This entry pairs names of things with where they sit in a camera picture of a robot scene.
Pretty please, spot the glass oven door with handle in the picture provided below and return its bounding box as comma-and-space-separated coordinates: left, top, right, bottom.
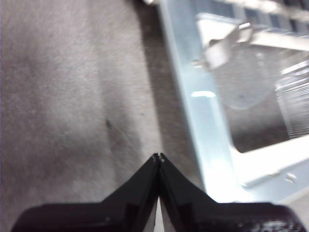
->
158, 0, 309, 204

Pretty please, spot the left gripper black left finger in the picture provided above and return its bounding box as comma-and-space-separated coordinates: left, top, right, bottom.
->
11, 153, 160, 232

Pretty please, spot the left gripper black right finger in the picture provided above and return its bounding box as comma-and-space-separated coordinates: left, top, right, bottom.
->
158, 152, 308, 232

